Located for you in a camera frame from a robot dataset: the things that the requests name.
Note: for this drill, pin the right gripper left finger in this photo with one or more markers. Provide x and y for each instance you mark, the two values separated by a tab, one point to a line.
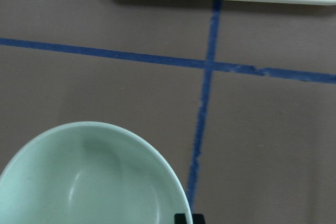
180	218

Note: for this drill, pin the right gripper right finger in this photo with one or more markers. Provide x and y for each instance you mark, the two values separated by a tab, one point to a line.
198	219

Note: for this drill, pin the light green bowl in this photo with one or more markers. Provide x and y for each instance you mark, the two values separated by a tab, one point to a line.
90	172

